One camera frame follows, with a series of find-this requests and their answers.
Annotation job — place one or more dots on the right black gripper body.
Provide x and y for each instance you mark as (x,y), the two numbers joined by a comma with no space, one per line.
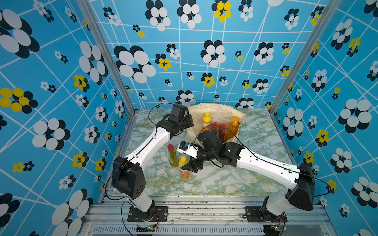
(203,155)

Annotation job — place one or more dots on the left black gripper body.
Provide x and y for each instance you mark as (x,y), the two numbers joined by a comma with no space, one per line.
(186,122)

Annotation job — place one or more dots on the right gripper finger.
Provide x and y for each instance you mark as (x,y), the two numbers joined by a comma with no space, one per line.
(195,164)
(190,167)

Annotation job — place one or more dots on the orange bottle yellow cap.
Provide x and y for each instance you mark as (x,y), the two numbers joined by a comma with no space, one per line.
(185,174)
(206,122)

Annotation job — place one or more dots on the dark red bottle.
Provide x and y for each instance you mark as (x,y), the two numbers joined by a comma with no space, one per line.
(214,128)
(221,132)

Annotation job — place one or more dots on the green bottle red cap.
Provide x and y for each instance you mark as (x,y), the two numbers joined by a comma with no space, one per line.
(173,160)

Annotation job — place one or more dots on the orange pump dish soap bottle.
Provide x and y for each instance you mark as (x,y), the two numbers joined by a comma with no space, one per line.
(233,128)

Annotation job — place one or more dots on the cream canvas shopping bag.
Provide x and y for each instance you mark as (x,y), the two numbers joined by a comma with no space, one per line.
(219,113)

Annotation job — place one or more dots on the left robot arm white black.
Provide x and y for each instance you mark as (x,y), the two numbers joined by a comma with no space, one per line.
(127,175)

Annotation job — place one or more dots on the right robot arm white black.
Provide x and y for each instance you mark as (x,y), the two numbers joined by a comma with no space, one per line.
(299,182)

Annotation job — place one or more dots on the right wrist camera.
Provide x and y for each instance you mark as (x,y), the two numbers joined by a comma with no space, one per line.
(188,149)

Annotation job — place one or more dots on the aluminium frame rail front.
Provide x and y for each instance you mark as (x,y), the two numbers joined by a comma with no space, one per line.
(204,216)

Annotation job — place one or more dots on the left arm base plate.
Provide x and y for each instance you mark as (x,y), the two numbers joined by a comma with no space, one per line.
(155,214)

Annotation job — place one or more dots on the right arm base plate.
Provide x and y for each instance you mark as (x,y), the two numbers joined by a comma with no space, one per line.
(254,215)

